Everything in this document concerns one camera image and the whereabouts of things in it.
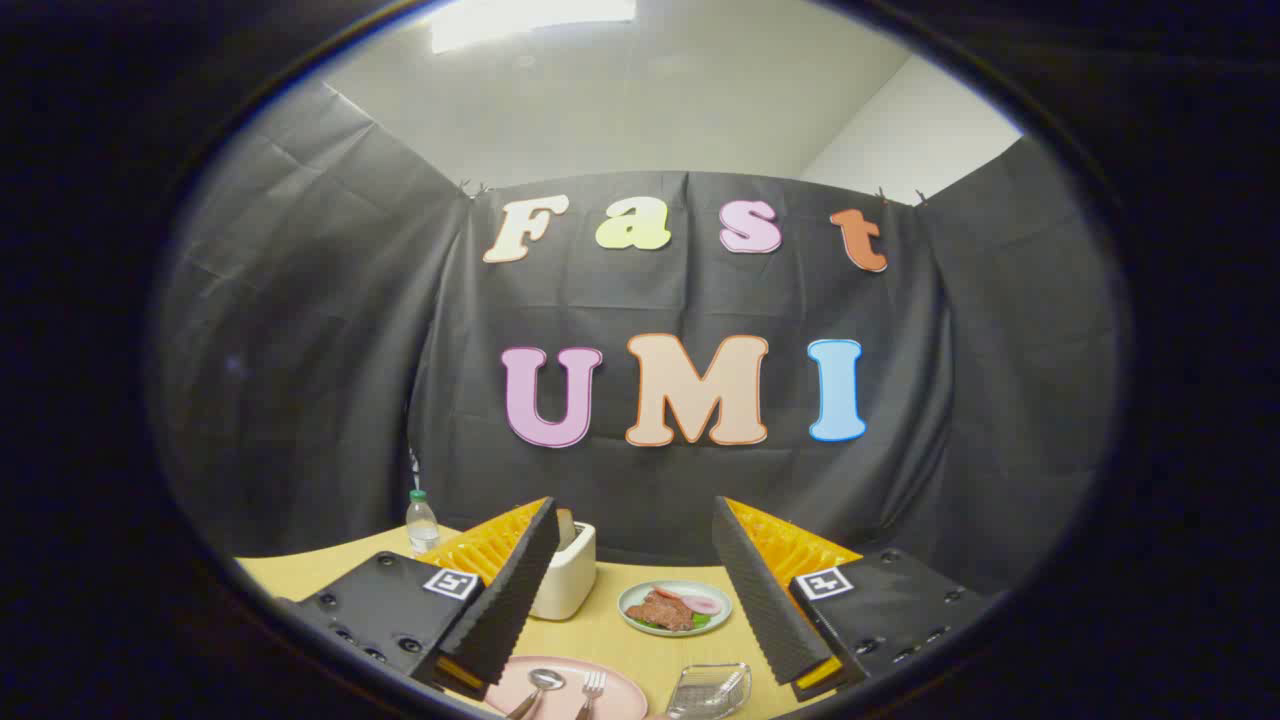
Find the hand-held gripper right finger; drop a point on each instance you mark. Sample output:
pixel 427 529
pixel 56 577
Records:
pixel 765 600

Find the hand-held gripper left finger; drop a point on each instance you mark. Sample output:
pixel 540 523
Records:
pixel 510 590

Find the cream white toaster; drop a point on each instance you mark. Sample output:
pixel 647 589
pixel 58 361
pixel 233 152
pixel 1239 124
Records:
pixel 570 585

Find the toast bread slice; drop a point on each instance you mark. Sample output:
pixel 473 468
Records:
pixel 566 528

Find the steak with vegetables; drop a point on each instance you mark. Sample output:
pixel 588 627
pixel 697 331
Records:
pixel 665 610

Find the clear plastic water bottle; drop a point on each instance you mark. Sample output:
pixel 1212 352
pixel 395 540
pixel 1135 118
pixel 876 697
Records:
pixel 422 530

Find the light green oval plate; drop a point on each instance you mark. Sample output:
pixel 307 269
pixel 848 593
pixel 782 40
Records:
pixel 630 605

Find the pink round plate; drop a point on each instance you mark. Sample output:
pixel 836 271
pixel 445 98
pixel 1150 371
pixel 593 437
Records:
pixel 620 695

